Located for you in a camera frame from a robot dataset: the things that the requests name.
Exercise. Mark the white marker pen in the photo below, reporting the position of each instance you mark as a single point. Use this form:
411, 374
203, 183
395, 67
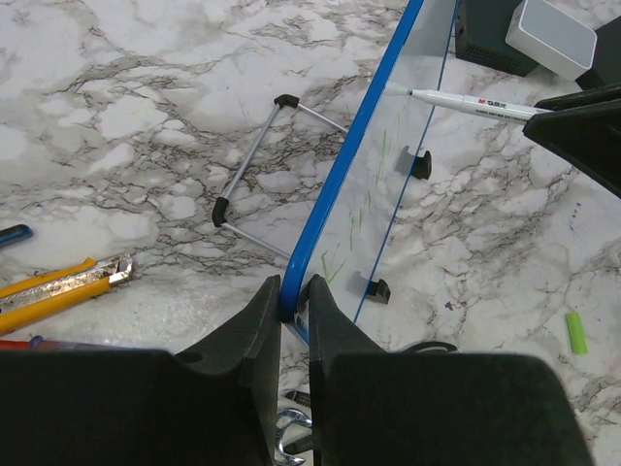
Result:
470, 105

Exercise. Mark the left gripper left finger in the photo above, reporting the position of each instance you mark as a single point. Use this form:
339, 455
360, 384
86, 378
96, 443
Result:
214, 403

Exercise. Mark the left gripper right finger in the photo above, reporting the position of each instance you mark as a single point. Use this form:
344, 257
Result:
370, 406

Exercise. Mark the blue handled cutters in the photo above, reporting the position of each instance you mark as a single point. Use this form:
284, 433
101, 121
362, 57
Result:
15, 234

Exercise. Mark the yellow utility knife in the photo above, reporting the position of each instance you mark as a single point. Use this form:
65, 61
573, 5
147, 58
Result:
46, 295

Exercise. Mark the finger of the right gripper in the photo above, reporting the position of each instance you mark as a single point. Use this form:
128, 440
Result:
601, 99
588, 138

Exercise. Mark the white small router box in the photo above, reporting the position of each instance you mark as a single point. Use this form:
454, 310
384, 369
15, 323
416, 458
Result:
555, 40

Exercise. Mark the green marker cap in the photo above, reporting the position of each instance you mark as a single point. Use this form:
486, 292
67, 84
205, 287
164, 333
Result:
576, 334

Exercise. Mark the blue framed whiteboard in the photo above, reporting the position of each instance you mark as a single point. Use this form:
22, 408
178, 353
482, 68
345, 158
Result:
346, 231

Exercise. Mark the black flat box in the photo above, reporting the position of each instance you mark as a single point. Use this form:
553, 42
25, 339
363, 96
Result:
481, 27

